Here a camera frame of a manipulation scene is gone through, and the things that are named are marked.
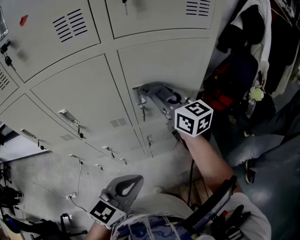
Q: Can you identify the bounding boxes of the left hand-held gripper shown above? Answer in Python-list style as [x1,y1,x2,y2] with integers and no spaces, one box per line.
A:
[87,175,144,230]

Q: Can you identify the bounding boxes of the thin white cable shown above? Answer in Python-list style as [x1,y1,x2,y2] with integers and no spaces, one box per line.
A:
[76,161,83,195]

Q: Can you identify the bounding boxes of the black chest harness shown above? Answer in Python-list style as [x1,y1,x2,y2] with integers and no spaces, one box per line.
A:
[215,205,251,240]

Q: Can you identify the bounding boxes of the grey metal locker bank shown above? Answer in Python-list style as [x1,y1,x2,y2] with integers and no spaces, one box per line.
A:
[0,0,222,165]

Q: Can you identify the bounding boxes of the grey metal locker door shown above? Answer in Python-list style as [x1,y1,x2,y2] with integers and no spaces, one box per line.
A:
[116,38,210,126]

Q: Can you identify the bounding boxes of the black device cable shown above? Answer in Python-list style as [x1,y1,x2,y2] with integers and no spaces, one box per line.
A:
[186,158,195,207]

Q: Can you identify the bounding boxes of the black hanging garment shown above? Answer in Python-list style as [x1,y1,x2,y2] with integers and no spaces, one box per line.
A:
[215,4,265,53]

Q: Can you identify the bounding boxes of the navy backpack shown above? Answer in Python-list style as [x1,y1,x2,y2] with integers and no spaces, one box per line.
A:
[225,52,260,94]

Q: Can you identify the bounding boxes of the green plush toy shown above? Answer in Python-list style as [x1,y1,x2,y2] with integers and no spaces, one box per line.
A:
[247,86,265,105]

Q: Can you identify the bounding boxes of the wooden slatted platform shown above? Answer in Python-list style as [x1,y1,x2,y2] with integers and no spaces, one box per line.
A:
[164,178,211,207]

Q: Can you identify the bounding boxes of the beige hanging coat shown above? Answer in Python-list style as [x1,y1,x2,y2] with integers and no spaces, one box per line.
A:
[273,63,296,99]

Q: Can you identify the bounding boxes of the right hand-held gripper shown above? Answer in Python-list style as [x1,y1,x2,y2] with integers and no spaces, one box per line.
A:
[149,82,214,141]

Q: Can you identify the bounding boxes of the thin black floor cable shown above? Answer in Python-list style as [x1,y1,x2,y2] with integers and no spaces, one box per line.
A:
[70,198,91,213]

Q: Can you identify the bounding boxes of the person's white printed t-shirt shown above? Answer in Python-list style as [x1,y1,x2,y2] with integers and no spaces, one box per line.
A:
[110,193,271,240]

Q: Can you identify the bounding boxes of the black office chair base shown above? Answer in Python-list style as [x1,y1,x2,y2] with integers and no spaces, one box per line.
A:
[0,185,24,213]
[0,164,12,185]

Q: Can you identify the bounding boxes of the person's right forearm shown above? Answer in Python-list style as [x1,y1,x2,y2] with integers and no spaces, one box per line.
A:
[180,135,242,195]

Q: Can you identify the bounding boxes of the person's left forearm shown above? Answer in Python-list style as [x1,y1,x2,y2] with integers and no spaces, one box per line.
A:
[85,221,112,240]

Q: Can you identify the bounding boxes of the black chest-mounted device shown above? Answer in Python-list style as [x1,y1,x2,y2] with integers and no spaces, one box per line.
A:
[185,175,237,233]

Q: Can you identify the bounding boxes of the red and black bag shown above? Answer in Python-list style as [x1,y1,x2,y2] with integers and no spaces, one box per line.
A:
[202,62,235,113]

